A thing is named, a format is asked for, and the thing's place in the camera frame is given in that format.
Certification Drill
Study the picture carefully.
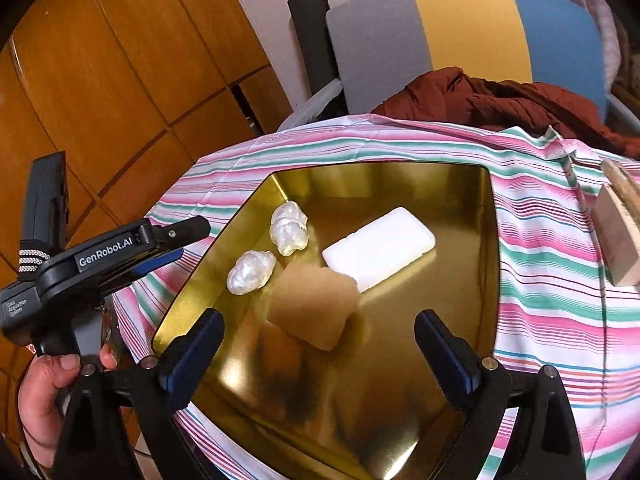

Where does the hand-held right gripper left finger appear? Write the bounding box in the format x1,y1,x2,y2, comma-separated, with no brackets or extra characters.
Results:
52,308,226,480

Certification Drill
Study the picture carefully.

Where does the gold metal tray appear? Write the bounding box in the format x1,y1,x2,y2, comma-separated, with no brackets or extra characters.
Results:
150,161,502,480

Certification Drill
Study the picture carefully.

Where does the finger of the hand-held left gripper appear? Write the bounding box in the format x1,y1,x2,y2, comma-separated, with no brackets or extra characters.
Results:
150,216,211,257
105,247,184,294

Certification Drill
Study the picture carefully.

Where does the brown jacket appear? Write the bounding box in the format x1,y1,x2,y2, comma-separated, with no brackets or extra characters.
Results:
372,66,640,158

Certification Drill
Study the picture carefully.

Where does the crumpled pearly white plastic wrap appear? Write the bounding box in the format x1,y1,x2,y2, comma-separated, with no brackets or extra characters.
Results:
226,250,277,296
269,201,309,257

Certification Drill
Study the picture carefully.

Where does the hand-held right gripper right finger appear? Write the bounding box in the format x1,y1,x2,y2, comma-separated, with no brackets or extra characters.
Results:
414,308,586,480

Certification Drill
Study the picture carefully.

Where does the white rectangular block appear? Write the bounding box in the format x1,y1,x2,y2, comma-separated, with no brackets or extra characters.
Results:
321,206,436,293

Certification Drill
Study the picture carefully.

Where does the striped tablecloth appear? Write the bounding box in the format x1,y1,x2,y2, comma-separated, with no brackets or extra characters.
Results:
112,112,640,480

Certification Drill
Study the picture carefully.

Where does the grey yellow blue chair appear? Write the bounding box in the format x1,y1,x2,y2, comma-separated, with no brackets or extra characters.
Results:
277,0,640,133

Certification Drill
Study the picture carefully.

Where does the person's left hand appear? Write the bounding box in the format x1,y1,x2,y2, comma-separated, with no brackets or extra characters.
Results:
17,342,119,468

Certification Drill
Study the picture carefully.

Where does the tan sponge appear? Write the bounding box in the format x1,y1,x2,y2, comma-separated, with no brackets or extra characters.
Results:
267,266,362,352

